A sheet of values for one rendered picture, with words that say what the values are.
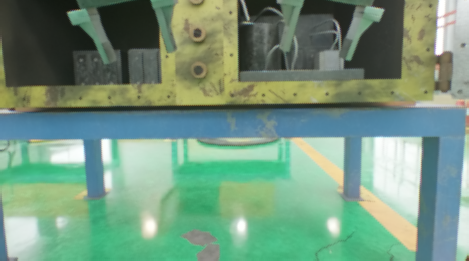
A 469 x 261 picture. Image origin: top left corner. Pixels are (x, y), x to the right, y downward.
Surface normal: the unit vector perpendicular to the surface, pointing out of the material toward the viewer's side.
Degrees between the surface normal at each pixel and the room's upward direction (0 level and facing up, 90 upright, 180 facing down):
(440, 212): 90
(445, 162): 90
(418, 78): 90
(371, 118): 90
